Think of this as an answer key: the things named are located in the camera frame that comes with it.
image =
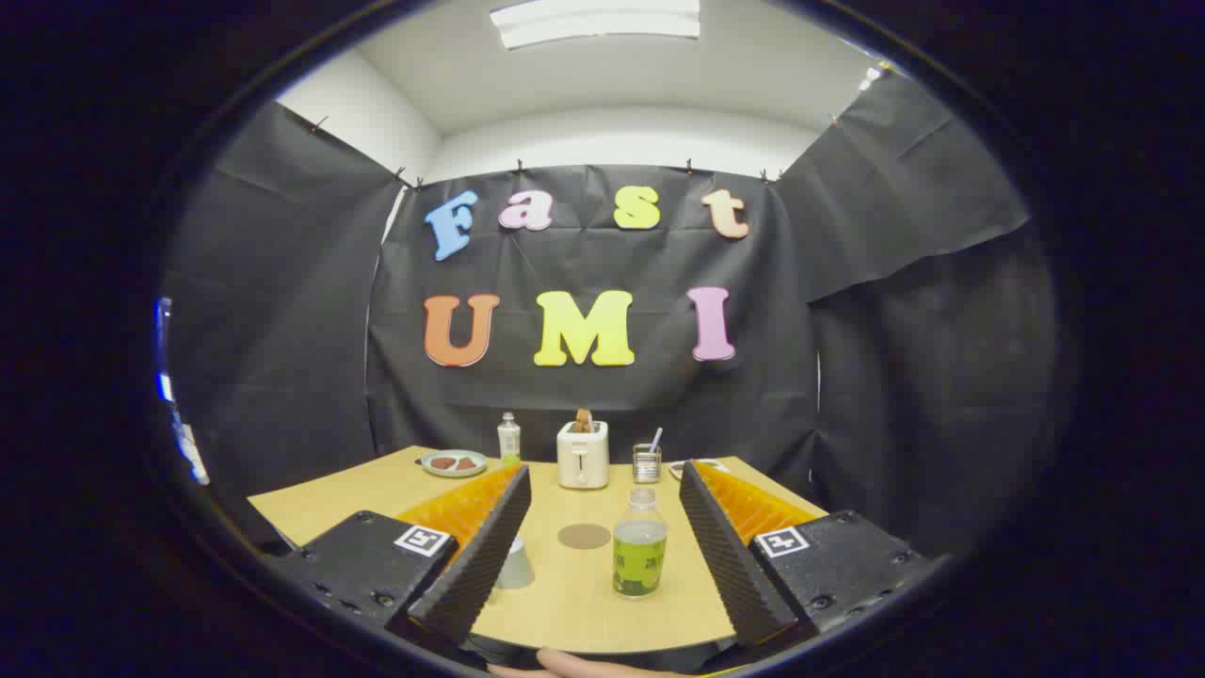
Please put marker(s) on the slim green drink bottle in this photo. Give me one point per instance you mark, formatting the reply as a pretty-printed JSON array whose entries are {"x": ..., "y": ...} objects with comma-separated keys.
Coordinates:
[{"x": 508, "y": 443}]

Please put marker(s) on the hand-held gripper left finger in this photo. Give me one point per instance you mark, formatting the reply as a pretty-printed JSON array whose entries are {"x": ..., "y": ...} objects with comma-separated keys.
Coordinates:
[{"x": 485, "y": 556}]

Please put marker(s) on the white toaster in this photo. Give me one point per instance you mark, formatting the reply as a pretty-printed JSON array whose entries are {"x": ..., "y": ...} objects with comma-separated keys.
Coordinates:
[{"x": 583, "y": 461}]

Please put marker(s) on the ceiling light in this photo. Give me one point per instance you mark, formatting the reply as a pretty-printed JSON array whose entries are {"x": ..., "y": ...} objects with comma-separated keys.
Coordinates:
[{"x": 598, "y": 21}]

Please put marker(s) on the wooden table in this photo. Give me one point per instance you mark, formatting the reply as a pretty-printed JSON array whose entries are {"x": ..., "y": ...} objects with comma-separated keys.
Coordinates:
[{"x": 584, "y": 607}]

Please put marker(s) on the white cup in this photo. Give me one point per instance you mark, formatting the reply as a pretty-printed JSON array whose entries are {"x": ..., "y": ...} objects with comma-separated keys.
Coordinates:
[{"x": 516, "y": 570}]

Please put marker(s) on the light blue spoon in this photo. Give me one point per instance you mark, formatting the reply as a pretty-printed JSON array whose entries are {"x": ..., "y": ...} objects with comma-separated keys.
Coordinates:
[{"x": 655, "y": 438}]

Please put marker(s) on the brown round coaster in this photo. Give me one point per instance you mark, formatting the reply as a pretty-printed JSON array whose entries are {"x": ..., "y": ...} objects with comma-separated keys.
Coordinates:
[{"x": 585, "y": 536}]

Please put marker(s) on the white divided dish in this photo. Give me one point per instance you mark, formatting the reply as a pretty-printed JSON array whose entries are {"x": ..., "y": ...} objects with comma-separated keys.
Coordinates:
[{"x": 680, "y": 466}]

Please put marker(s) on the black backdrop cloth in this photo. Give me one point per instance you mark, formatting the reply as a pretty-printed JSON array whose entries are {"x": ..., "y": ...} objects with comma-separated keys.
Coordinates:
[{"x": 584, "y": 395}]

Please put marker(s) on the brown bread slice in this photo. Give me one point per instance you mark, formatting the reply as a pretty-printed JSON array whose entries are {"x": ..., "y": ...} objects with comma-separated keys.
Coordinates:
[{"x": 584, "y": 421}]

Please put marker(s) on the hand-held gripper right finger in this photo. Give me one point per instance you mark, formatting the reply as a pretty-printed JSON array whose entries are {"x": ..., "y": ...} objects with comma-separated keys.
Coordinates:
[{"x": 725, "y": 556}]

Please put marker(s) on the green plate with food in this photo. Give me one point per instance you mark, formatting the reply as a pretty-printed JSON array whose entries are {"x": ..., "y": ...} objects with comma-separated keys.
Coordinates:
[{"x": 454, "y": 463}]

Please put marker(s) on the green label juice bottle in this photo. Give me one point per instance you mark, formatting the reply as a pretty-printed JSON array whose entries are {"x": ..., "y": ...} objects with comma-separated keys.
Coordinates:
[{"x": 640, "y": 560}]

